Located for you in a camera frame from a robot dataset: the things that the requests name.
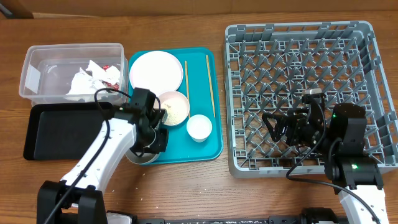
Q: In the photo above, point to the left wooden chopstick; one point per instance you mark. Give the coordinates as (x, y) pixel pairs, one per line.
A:
(187, 88)

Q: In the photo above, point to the wooden chopstick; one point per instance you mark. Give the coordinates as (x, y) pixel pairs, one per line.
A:
(210, 85)
(187, 88)

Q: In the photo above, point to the white paper wrapper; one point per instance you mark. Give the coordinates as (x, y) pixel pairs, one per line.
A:
(95, 77)

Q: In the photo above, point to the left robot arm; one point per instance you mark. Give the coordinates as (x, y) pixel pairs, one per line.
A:
(132, 130)

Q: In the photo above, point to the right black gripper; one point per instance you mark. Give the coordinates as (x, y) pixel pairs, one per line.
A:
(292, 120)

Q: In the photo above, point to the pink bowl with rice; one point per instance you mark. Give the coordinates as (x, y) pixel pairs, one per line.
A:
(176, 106)

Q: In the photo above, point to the white cup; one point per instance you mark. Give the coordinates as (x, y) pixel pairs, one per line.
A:
(199, 127)

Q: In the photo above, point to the large white plate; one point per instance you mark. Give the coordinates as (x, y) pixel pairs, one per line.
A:
(157, 71)

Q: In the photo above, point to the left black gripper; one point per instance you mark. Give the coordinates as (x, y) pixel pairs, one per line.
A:
(160, 145)

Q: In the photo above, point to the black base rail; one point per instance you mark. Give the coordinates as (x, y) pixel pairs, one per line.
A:
(308, 215)

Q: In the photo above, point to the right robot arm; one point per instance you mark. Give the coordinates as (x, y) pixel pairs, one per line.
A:
(354, 176)

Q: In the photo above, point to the black rectangular tray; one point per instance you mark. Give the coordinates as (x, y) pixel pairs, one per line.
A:
(61, 131)

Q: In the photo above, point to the grey plastic dish rack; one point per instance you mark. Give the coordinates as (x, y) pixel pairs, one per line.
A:
(268, 66)

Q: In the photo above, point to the right wooden chopstick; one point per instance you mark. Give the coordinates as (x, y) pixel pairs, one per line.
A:
(210, 85)

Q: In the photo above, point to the clear plastic bin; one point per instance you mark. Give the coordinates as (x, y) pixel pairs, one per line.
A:
(48, 70)

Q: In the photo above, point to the grey shallow bowl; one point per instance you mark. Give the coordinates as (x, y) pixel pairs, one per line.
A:
(147, 158)

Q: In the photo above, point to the teal serving tray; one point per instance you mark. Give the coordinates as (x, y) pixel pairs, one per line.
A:
(181, 147)

